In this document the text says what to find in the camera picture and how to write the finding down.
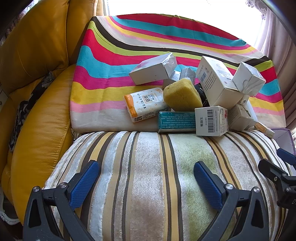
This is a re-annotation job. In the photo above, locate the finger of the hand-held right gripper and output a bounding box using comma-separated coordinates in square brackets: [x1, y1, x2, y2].
[258, 158, 296, 209]
[277, 148, 296, 167]

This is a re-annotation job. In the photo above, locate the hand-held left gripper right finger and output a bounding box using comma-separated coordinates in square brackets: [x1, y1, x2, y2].
[193, 161, 270, 241]

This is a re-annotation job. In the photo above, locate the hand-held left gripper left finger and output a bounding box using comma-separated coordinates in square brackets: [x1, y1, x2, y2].
[23, 160, 100, 241]

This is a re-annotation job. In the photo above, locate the purple box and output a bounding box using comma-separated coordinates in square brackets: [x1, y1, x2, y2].
[270, 128, 296, 156]

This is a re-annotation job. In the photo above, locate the white cube box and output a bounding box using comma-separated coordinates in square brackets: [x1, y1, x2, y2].
[232, 62, 266, 96]

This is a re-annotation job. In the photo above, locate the black box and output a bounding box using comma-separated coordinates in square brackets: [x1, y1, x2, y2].
[194, 83, 210, 107]

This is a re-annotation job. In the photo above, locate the yellow sponge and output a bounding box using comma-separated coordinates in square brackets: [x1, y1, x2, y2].
[163, 78, 203, 109]

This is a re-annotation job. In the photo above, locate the small orange white box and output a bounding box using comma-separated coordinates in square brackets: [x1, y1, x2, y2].
[253, 122, 275, 139]

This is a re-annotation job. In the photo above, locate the white box with plug print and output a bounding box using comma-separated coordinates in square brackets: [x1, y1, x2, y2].
[228, 101, 258, 131]

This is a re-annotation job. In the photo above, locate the white box with red mark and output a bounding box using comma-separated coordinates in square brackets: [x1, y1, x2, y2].
[195, 106, 229, 137]

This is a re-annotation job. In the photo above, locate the striped plush cushion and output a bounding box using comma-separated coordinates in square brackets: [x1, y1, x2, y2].
[43, 131, 293, 241]

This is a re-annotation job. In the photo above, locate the teal box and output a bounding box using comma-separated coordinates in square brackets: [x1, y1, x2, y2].
[158, 111, 197, 133]

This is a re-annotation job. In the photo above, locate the dark patterned cloth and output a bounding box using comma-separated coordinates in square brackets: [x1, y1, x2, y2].
[8, 72, 56, 152]

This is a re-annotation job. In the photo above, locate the large white barcode box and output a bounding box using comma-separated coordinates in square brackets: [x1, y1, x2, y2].
[196, 56, 243, 107]

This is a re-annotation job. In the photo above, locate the white orange tissue packet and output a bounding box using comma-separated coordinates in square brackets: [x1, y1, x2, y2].
[124, 87, 171, 123]

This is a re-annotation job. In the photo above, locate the rainbow striped cloth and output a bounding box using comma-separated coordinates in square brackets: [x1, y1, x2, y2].
[70, 14, 285, 139]

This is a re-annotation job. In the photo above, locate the small grey box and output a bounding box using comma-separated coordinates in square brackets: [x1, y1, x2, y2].
[180, 67, 197, 85]

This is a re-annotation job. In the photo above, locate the long white box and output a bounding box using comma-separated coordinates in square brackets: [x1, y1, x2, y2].
[129, 53, 178, 86]

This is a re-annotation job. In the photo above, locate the yellow leather sofa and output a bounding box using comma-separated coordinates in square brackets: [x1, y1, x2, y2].
[0, 0, 107, 223]

